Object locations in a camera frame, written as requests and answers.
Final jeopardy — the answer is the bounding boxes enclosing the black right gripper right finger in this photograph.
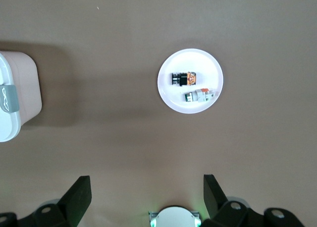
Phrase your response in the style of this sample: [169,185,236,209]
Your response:
[200,174,306,227]

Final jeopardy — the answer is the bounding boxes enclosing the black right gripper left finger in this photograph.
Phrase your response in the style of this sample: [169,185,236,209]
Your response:
[0,176,93,227]

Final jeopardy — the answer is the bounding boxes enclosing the orange push-button switch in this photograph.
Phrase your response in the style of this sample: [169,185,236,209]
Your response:
[170,71,198,87]

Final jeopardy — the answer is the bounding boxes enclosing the small white green component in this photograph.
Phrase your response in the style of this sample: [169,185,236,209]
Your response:
[183,87,220,104]

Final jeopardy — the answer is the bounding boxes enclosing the white lidded storage box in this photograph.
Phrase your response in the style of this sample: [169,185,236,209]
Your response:
[0,51,43,143]

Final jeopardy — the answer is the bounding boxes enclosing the pink round plate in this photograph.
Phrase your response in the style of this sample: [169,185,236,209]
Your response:
[158,48,224,114]

